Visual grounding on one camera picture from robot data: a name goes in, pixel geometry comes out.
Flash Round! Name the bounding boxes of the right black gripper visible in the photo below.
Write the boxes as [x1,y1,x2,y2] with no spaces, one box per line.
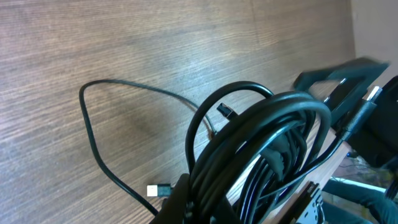
[294,57,397,168]

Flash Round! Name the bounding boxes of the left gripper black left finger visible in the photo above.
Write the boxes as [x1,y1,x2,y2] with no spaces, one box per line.
[150,174,190,224]

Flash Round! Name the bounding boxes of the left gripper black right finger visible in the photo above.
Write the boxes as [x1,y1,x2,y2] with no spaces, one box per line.
[279,182,325,224]

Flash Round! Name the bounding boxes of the black cable bundle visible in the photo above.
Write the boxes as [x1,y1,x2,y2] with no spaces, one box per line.
[78,78,383,224]

